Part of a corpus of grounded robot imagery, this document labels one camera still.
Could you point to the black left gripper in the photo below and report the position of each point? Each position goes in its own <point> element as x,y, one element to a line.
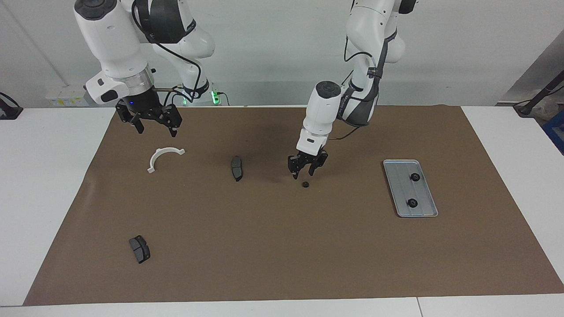
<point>310,159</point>

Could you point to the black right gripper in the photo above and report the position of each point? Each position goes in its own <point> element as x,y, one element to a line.
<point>139,103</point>

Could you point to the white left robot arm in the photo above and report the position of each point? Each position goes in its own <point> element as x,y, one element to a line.
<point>324,110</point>

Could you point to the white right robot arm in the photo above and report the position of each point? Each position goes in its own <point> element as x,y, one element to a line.
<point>110,39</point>

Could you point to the grey metal tray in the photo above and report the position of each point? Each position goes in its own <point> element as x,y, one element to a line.
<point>422,193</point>

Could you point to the dark grey brake pad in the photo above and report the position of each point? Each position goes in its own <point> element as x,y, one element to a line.
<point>236,167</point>

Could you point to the brown table mat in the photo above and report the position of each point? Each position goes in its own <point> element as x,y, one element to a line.
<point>282,242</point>

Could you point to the stacked dark grey brake pads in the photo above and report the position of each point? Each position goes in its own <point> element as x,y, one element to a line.
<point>140,250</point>

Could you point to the black stand foot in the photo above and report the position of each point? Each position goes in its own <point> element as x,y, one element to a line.
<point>9,112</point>

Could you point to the crumpled clear plastic bag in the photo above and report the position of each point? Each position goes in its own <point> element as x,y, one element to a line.
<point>548,105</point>

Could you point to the black pole stand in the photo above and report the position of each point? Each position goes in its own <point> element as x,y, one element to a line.
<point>545,91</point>

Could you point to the blue crate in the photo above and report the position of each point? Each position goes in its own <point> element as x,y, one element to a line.
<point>557,132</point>

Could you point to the white curved plastic bracket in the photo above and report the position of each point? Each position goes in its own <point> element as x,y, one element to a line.
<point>167,150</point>

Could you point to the white wall socket box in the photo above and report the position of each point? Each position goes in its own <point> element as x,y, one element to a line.
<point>66,94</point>

